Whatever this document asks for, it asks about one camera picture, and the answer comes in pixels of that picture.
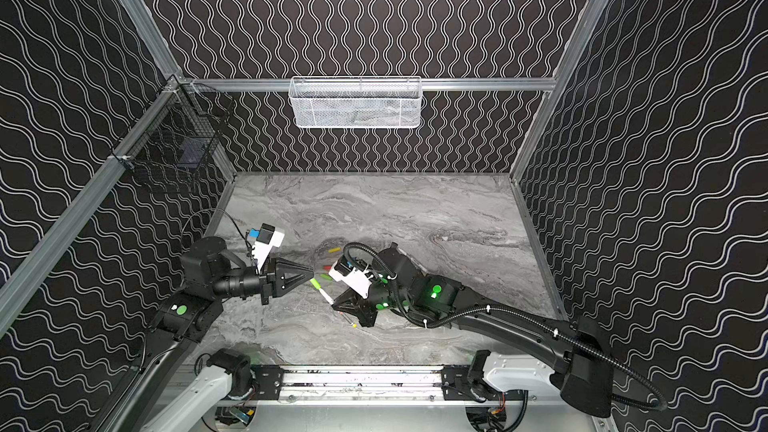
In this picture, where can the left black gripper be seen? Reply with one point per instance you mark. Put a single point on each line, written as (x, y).
(267, 282)

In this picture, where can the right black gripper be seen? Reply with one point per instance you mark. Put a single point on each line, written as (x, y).
(370, 300)

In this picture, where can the white pen green tip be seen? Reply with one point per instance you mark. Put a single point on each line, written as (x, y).
(326, 296)

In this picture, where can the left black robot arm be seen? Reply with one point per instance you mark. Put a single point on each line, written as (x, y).
(212, 274)

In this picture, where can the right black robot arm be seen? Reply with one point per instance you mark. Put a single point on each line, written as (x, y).
(576, 352)

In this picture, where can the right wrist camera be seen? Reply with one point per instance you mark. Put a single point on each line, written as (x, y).
(359, 280)

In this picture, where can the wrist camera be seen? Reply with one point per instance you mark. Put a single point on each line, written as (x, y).
(359, 280)
(262, 241)

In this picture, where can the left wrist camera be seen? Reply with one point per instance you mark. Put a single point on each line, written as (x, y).
(262, 241)

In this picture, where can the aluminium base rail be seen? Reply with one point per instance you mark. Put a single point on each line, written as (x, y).
(400, 385)

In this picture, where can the black wire mesh basket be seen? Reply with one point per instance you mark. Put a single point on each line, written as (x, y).
(176, 154)

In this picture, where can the white wire mesh basket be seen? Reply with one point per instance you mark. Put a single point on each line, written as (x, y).
(355, 102)

